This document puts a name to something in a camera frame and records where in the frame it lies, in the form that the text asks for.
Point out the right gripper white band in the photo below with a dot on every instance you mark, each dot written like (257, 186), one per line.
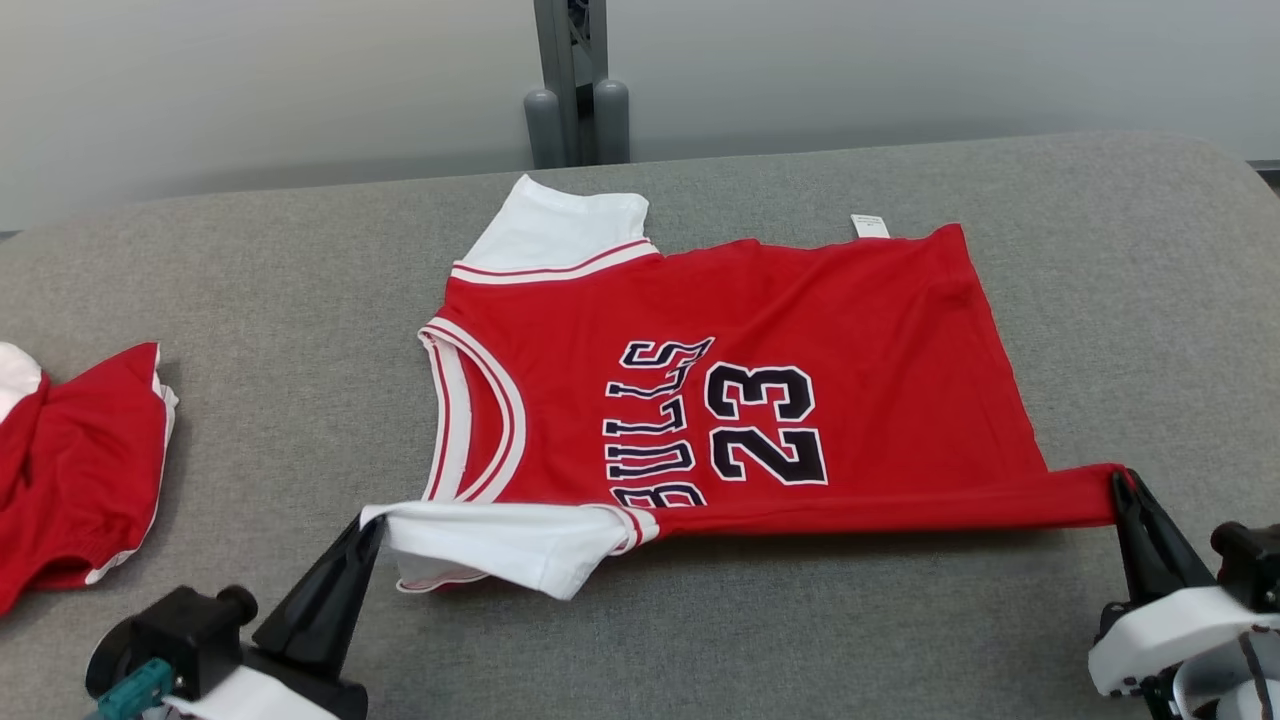
(1160, 635)

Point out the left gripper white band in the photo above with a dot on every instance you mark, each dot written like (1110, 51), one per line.
(290, 695)

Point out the red Bulls shorts white stripe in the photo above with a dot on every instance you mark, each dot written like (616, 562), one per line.
(80, 470)

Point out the red Bulls 23 jersey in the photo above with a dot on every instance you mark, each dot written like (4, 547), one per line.
(800, 300)

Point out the grey cylinder bumper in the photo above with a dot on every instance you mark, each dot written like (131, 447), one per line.
(542, 130)
(612, 125)

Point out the grey metal column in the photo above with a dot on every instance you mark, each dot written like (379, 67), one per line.
(570, 70)

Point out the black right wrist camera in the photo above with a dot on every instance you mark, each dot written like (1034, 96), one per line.
(1250, 565)

